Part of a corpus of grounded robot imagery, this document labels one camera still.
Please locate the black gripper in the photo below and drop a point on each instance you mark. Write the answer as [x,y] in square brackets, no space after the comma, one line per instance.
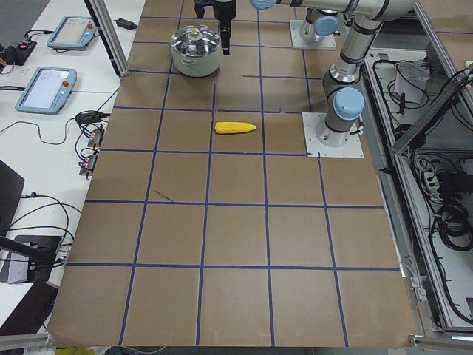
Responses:
[224,9]

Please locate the glass pot lid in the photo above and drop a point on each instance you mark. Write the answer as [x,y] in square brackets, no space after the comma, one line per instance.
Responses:
[195,41]

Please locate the yellow corn cob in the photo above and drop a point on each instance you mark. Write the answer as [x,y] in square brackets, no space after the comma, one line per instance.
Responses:
[233,127]

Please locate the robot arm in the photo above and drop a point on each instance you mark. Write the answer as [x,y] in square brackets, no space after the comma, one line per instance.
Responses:
[312,14]
[346,103]

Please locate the pale green cooking pot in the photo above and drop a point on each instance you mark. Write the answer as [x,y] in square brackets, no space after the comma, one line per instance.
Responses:
[197,67]

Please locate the black power adapter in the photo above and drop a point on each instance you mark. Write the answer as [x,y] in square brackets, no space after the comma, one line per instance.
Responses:
[126,24]

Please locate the far blue teach pendant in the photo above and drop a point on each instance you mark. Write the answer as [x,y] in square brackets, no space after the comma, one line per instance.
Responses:
[72,33]

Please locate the blue teach pendant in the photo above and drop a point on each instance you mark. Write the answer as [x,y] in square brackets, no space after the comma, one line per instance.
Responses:
[47,91]
[72,33]

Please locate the small circuit board far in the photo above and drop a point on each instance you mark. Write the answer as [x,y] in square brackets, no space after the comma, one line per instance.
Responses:
[95,138]

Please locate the small circuit board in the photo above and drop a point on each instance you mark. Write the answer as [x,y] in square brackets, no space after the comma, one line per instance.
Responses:
[87,166]
[95,138]

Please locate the near blue teach pendant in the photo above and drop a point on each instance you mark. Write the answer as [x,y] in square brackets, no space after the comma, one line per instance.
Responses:
[47,91]

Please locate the white paper bag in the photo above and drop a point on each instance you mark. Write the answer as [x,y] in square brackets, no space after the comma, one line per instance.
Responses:
[411,80]

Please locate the small circuit board near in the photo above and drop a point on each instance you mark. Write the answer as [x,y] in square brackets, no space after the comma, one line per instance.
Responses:
[87,166]

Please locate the brown paper table mat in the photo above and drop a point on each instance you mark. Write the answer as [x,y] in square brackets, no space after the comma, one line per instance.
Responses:
[188,237]

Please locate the black laptop corner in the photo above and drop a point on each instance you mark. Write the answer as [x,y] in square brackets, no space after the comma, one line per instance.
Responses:
[11,184]

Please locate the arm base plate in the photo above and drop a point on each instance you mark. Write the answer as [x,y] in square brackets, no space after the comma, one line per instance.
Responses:
[321,142]
[316,36]

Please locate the aluminium frame post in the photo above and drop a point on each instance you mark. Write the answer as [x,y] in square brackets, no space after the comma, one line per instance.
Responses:
[101,17]

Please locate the black camera stand base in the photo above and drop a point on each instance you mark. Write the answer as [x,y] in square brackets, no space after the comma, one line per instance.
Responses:
[30,258]

